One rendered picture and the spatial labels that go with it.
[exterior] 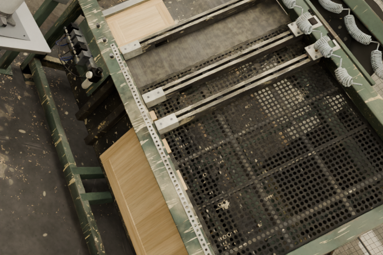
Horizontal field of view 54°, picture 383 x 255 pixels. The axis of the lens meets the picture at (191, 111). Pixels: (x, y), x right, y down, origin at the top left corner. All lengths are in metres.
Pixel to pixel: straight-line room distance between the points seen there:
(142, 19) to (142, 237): 1.43
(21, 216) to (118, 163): 0.66
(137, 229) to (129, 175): 0.35
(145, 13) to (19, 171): 1.32
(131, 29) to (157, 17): 0.20
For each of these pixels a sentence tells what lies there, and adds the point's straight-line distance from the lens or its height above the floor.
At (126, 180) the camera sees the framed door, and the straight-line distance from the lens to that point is 2.57.
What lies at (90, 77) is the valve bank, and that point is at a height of 0.72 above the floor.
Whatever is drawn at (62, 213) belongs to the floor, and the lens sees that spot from 2.68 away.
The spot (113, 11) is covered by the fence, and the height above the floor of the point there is 0.96.
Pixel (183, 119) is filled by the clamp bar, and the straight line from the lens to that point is 2.15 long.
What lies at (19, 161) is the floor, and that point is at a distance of 2.72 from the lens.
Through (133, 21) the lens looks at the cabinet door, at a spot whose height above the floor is 1.02.
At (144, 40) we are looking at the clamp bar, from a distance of 2.46.
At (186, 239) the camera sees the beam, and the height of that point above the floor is 0.83.
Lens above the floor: 2.01
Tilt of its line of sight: 25 degrees down
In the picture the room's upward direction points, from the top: 50 degrees clockwise
